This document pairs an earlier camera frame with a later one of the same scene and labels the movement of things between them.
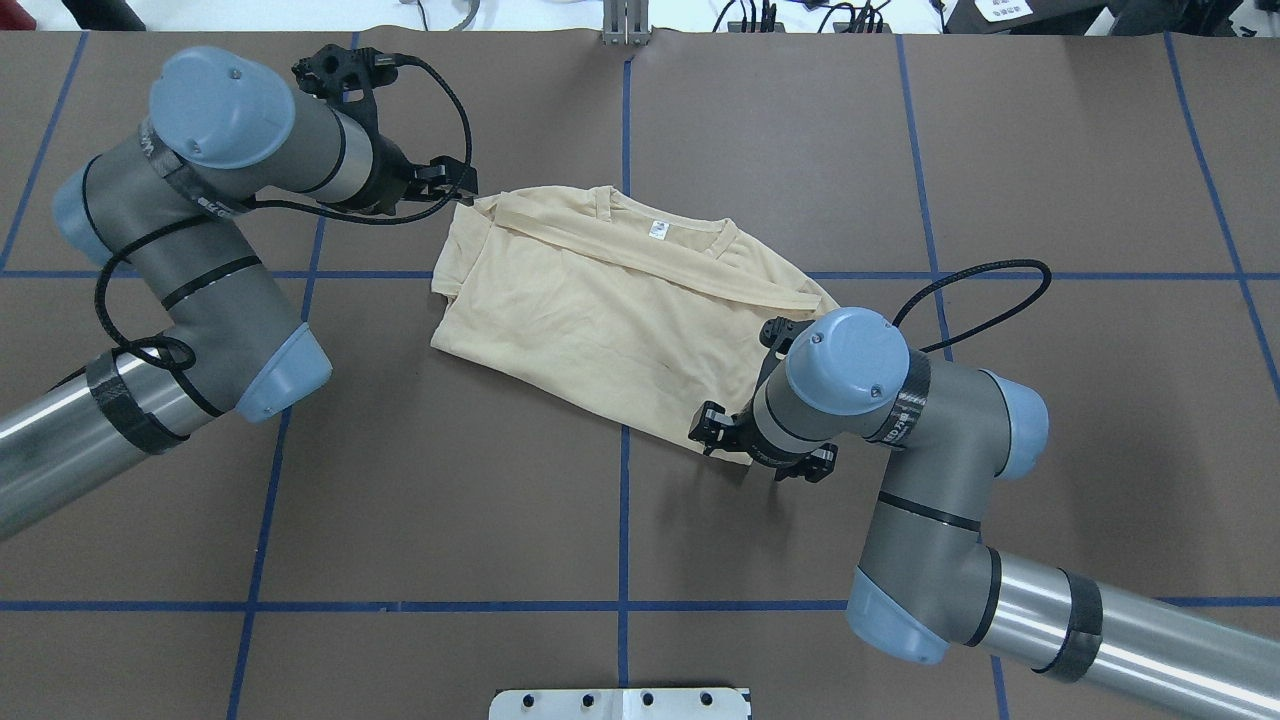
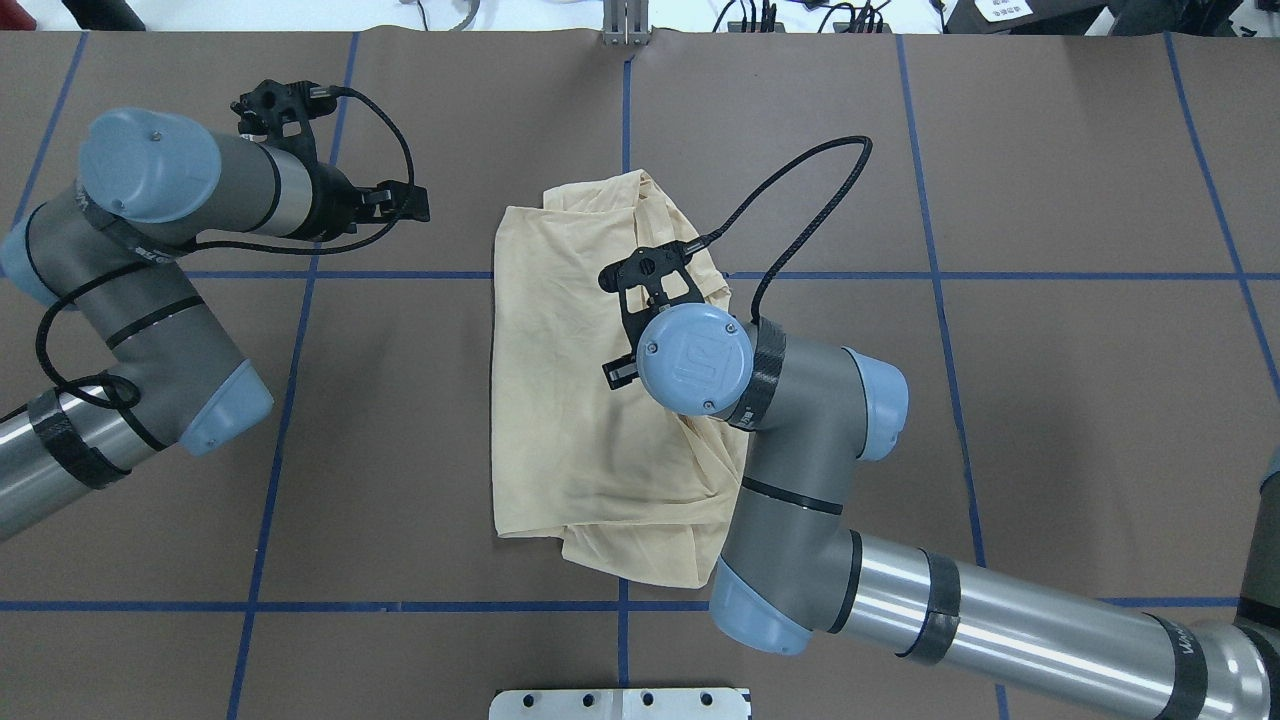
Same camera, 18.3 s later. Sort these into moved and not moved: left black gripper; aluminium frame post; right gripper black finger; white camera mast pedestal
Moved: right gripper black finger; left black gripper
Not moved: white camera mast pedestal; aluminium frame post
